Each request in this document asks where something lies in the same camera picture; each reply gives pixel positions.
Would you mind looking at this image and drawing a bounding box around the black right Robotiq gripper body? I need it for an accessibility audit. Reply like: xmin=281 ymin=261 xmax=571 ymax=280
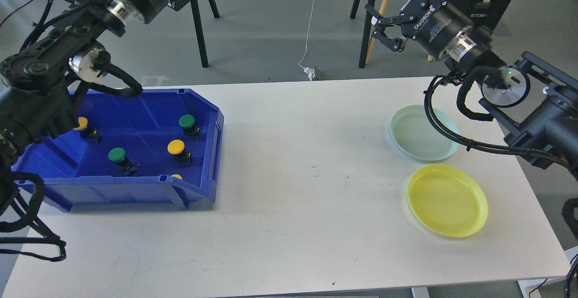
xmin=399 ymin=0 xmax=474 ymax=60

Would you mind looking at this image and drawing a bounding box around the green button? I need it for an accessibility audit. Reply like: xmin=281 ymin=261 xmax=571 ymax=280
xmin=107 ymin=147 xmax=138 ymax=177
xmin=179 ymin=114 xmax=201 ymax=141

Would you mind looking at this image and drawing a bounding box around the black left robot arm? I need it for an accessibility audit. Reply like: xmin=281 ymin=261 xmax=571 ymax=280
xmin=0 ymin=0 xmax=194 ymax=262

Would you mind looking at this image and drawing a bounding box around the light green plate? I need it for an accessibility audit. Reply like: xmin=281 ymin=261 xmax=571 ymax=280
xmin=387 ymin=105 xmax=459 ymax=163

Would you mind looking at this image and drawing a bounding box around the yellow plate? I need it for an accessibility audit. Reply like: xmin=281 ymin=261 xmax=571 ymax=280
xmin=406 ymin=164 xmax=489 ymax=238

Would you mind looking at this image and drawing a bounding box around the wooden pole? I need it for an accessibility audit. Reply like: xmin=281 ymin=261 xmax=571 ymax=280
xmin=365 ymin=0 xmax=400 ymax=65

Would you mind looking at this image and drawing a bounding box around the white power plug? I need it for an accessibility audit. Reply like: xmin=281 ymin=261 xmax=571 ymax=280
xmin=303 ymin=67 xmax=323 ymax=81

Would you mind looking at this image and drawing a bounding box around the blue plastic bin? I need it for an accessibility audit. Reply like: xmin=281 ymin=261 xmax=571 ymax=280
xmin=12 ymin=89 xmax=224 ymax=212

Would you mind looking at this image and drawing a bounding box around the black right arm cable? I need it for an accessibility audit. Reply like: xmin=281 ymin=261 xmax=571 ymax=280
xmin=424 ymin=65 xmax=572 ymax=170

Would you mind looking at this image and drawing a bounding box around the white floor cable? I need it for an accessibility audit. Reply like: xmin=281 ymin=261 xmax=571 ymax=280
xmin=298 ymin=0 xmax=319 ymax=70

